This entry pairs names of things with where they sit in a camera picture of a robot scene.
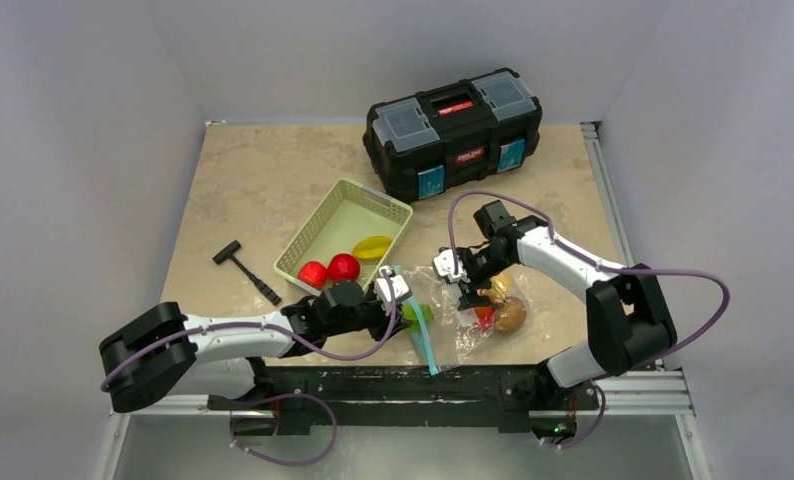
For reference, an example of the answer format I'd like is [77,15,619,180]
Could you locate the clear zip bag blue seal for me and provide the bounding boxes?
[386,266,552,373]

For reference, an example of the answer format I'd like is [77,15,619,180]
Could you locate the green fake fruit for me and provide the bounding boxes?
[401,303,435,330]

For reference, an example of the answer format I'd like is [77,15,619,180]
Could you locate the red fake apple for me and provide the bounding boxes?
[327,253,361,283]

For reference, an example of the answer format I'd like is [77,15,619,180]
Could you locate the yellow fake fruit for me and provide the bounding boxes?
[351,235,392,262]

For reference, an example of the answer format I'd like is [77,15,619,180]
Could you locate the red fake strawberry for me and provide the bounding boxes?
[297,261,328,290]

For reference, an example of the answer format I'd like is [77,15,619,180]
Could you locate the red yellow fake peach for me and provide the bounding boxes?
[474,306,495,332]

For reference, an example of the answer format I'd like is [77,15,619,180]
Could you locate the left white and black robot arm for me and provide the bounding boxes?
[99,275,412,413]

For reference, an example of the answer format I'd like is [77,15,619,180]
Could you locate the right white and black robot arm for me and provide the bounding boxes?
[432,201,677,407]

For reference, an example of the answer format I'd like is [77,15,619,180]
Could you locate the yellow fake lemon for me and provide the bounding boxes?
[486,272,513,303]

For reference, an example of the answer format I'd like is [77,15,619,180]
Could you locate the brown fake potato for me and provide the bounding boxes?
[493,297,527,334]

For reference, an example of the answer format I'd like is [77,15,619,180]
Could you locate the light green perforated plastic basket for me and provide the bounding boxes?
[274,178,413,295]

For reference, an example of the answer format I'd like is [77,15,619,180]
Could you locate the black toolbox with clear lids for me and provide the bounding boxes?
[362,68,543,203]

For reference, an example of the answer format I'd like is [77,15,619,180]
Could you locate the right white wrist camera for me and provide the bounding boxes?
[432,253,465,284]

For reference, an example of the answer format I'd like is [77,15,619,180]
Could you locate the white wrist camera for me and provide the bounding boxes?
[432,253,465,284]
[373,265,412,310]

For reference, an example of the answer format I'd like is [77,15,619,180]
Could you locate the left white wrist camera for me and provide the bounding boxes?
[373,265,412,310]

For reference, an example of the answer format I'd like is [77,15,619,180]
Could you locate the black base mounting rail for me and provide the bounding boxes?
[207,364,601,439]

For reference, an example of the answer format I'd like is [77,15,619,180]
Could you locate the black T-handle tool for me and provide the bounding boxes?
[212,240,282,306]

